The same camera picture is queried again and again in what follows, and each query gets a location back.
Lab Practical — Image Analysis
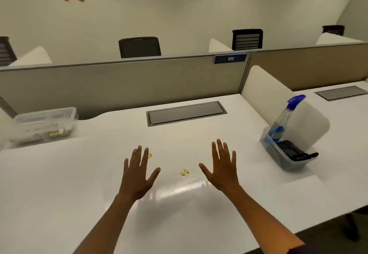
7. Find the person's right hand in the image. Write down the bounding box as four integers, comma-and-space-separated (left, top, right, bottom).
199, 139, 242, 196

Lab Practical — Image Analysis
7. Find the person's left hand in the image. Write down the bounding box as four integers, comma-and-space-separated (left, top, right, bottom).
118, 145, 161, 203

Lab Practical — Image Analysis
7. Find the clear plastic bin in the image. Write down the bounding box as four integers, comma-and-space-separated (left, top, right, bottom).
260, 127, 319, 172

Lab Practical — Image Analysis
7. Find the grey microfibre cloth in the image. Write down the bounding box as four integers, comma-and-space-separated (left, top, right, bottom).
277, 140, 319, 162

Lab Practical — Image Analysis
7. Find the blue spray bottle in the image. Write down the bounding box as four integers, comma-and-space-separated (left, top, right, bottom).
267, 94, 306, 145

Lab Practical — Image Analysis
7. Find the person's left forearm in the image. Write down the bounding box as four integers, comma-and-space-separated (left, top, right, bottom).
72, 194, 138, 254

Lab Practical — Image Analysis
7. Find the person's right forearm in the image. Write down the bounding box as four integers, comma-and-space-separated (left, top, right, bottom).
223, 185, 305, 254

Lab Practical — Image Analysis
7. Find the white table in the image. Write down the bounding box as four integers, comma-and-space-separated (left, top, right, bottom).
0, 94, 345, 254
293, 80, 368, 214

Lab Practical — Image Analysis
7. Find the white desk divider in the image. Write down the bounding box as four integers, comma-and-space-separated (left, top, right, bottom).
0, 107, 18, 150
8, 46, 53, 67
241, 65, 330, 152
316, 32, 364, 45
208, 38, 233, 53

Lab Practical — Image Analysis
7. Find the beige partition panel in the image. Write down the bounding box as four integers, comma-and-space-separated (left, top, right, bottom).
247, 43, 368, 92
0, 51, 248, 119

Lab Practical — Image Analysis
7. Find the clear lidded storage box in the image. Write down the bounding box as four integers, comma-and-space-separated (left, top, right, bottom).
8, 107, 79, 145

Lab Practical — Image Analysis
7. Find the dark blue number sign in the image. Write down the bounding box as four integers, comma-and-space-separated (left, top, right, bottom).
214, 53, 248, 64

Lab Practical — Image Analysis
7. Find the black solid-back office chair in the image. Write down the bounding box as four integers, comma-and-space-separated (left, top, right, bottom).
118, 36, 162, 59

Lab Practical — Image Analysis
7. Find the black slatted-back office chair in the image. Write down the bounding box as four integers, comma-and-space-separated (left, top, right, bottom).
0, 36, 17, 67
232, 28, 264, 51

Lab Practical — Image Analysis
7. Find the black table leg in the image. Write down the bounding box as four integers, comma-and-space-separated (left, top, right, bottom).
343, 212, 361, 241

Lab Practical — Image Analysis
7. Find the gray cable hatch lid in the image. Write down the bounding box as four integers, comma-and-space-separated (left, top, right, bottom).
314, 85, 368, 102
146, 101, 228, 127

